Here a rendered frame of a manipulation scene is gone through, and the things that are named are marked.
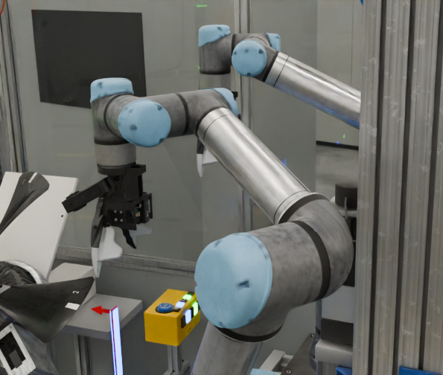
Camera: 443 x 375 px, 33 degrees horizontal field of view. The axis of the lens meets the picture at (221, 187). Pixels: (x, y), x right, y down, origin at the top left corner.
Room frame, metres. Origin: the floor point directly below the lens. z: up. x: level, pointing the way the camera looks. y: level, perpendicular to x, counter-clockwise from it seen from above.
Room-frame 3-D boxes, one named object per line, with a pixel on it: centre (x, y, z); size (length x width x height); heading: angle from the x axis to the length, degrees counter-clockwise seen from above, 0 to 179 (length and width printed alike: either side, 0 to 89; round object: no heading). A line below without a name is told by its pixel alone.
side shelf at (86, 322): (2.30, 0.49, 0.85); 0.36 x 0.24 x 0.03; 68
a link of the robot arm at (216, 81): (1.78, 0.01, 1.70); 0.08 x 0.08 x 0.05
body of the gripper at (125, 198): (1.31, 0.18, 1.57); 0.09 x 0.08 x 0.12; 68
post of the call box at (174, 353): (1.88, 0.15, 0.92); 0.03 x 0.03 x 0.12; 68
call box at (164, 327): (1.88, 0.14, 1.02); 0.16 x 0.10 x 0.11; 158
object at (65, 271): (2.35, 0.55, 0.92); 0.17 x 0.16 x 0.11; 158
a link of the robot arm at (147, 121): (1.24, 0.12, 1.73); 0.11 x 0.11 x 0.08; 31
